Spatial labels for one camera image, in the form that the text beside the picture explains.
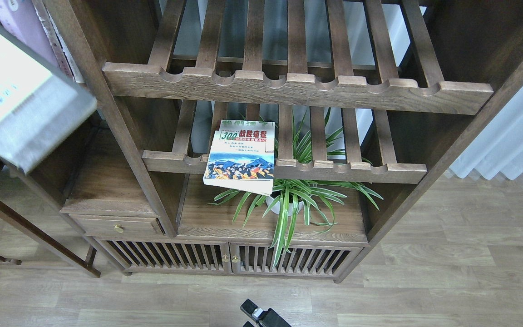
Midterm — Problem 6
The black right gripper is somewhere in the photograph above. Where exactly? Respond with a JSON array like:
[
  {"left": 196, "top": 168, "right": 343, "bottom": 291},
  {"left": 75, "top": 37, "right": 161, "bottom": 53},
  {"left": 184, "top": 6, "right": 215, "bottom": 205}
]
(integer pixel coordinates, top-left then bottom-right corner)
[{"left": 240, "top": 298, "right": 291, "bottom": 327}]

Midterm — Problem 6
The green blue illustrated book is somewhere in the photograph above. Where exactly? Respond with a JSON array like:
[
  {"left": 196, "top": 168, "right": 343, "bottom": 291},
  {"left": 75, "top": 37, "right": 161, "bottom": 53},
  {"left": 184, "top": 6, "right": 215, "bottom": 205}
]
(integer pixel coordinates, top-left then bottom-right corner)
[{"left": 202, "top": 119, "right": 275, "bottom": 195}]

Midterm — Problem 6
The yellow grey thick book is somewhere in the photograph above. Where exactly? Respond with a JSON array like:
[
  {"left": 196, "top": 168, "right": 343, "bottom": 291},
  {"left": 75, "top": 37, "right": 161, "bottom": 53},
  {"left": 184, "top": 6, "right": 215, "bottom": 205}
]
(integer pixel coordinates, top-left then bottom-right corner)
[{"left": 0, "top": 25, "right": 97, "bottom": 173}]

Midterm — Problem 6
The pale lilac white book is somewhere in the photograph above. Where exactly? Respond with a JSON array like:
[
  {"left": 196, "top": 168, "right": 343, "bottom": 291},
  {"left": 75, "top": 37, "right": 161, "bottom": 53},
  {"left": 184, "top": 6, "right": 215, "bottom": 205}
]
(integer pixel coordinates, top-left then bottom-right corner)
[{"left": 0, "top": 0, "right": 59, "bottom": 68}]

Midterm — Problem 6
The white standing book on shelf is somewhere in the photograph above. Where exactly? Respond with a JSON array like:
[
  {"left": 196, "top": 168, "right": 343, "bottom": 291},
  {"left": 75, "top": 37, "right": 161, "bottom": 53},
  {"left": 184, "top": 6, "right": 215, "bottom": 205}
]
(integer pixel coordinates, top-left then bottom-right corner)
[{"left": 32, "top": 0, "right": 85, "bottom": 83}]

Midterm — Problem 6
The white plant pot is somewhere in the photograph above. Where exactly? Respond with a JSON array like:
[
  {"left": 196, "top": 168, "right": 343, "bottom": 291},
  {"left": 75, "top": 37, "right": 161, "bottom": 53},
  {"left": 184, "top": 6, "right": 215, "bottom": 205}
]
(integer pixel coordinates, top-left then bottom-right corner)
[{"left": 266, "top": 194, "right": 305, "bottom": 217}]

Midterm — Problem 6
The green spider plant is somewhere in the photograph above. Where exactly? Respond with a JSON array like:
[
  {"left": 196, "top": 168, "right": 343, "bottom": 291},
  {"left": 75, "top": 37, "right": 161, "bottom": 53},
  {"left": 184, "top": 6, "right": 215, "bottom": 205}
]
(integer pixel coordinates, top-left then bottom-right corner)
[{"left": 208, "top": 109, "right": 384, "bottom": 269}]

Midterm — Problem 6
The brass drawer knob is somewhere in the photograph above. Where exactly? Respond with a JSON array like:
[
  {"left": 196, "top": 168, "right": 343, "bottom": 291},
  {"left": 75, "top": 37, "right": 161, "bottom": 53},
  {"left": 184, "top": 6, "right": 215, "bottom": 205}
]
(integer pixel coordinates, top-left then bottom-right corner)
[{"left": 113, "top": 225, "right": 124, "bottom": 233}]

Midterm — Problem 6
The dark wooden bookshelf unit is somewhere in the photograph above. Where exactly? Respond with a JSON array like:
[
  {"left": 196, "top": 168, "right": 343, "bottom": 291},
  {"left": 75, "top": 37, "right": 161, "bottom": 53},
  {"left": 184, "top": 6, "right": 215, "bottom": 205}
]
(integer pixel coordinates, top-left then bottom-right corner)
[{"left": 0, "top": 0, "right": 523, "bottom": 284}]

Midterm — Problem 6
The dark wooden side furniture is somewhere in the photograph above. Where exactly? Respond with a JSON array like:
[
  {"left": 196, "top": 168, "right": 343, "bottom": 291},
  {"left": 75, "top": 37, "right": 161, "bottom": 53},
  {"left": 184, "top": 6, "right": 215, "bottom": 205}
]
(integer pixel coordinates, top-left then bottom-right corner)
[{"left": 0, "top": 159, "right": 100, "bottom": 278}]

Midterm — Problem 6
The white curtain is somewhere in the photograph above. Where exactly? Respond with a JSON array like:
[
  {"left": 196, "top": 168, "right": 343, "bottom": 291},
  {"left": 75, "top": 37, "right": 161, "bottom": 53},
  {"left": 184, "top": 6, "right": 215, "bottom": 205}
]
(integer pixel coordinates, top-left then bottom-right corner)
[{"left": 450, "top": 87, "right": 523, "bottom": 179}]

